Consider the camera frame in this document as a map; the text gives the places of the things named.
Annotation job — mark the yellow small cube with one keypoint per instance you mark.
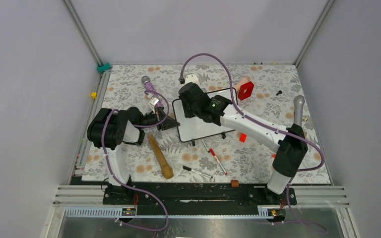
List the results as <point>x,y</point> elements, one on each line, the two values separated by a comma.
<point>93,95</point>

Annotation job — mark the white whiteboard black frame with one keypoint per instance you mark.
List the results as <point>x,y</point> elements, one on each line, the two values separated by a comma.
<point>195,128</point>

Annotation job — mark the silver grey microphone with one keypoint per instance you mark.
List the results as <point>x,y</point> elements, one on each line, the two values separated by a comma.
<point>298,102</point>

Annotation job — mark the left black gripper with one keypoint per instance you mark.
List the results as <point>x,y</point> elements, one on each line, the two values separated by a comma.
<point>167,122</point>

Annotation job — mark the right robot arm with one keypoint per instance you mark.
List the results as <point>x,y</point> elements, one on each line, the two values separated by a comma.
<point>288,143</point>

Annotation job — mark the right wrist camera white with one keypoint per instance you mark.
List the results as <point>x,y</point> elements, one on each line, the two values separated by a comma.
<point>189,78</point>

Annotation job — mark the red square block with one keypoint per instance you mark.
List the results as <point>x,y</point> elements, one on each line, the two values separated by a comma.
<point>245,90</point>

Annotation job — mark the purple glitter microphone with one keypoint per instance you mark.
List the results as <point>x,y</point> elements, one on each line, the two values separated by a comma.
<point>150,87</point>

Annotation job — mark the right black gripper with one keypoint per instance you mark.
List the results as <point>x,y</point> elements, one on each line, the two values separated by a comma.
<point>187,113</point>

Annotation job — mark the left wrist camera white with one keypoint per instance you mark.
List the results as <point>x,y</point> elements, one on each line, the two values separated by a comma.
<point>153,103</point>

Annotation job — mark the red rectangular block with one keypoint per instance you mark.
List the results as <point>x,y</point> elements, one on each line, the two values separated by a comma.
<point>242,137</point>

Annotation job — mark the red capped marker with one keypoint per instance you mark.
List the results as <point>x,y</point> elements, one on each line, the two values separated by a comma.
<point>218,161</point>

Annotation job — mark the teal clamp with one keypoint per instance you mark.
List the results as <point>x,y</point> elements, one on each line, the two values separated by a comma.
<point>104,67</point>

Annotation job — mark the black capped marker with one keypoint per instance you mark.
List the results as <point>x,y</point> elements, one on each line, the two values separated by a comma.
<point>197,172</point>

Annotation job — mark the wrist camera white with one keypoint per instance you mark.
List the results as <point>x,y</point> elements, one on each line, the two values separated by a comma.
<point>153,103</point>
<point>189,78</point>

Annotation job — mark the brown small block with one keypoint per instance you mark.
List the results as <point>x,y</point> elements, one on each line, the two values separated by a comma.
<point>234,183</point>

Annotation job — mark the blue capped marker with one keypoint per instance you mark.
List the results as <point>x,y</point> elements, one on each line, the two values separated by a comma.
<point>205,145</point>

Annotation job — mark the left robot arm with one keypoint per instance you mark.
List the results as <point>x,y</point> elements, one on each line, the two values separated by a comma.
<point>111,128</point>

